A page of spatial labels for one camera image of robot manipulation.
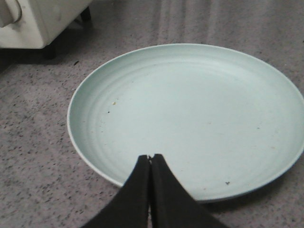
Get white Toshiba toaster oven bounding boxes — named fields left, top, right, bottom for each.
left=0, top=0, right=92, bottom=59

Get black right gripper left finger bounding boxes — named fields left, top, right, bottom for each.
left=83, top=155, right=150, bottom=228

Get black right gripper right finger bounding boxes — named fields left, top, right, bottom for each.
left=151, top=154, right=227, bottom=228

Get light green plate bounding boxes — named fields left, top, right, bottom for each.
left=67, top=44, right=304, bottom=201

